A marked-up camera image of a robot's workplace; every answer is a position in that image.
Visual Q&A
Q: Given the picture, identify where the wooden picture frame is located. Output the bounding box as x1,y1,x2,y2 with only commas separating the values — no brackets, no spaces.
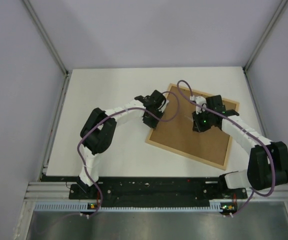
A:
145,83,233,170

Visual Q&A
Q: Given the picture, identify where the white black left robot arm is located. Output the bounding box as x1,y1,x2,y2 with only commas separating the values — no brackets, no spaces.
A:
77,90,168,199

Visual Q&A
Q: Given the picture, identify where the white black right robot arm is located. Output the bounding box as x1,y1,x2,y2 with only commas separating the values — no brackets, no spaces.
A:
189,95,288,198

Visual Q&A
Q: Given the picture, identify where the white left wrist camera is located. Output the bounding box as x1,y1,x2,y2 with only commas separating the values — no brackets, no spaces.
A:
160,99,169,112

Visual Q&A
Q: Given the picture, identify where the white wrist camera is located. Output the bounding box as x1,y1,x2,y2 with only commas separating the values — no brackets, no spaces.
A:
160,99,169,112
189,95,207,115

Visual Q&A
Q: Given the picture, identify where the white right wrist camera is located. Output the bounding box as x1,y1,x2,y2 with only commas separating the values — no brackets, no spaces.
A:
189,95,207,115

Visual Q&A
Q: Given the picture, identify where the aluminium right table rail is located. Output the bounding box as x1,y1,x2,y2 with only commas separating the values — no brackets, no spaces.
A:
243,68,282,181

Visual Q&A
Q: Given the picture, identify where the aluminium table rail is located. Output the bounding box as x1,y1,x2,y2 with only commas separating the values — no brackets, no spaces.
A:
243,68,282,181
37,71,72,182

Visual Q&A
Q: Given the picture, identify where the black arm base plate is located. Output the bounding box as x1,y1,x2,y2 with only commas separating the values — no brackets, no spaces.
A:
69,176,248,203

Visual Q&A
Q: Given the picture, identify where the aluminium left table rail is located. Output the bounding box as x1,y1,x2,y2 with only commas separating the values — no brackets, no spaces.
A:
37,71,72,182

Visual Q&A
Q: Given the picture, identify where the aluminium front rail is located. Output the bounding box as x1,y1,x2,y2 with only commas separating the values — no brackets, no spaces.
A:
24,182,288,202

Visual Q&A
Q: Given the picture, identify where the aluminium right corner post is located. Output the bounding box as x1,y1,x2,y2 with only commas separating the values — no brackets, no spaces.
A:
243,0,288,73

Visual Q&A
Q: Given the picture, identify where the aluminium corner post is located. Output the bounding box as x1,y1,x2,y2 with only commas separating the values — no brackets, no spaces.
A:
243,0,288,73
20,0,69,76

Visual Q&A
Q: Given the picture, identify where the aluminium left corner post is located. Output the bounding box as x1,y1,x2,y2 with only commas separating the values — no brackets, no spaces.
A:
20,0,69,76

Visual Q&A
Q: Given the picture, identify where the white slotted cable duct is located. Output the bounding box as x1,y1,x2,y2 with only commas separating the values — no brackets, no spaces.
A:
35,199,237,212

